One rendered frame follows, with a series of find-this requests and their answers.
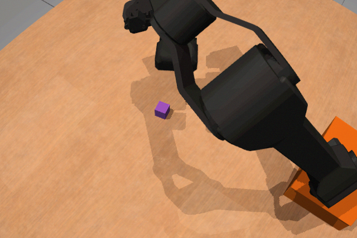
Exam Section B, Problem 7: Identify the purple cube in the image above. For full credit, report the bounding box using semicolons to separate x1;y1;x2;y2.
155;101;170;120

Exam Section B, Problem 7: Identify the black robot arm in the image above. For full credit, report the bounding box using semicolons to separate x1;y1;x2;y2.
122;0;357;208

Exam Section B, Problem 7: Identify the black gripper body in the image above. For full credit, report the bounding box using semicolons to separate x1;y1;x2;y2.
155;39;198;71

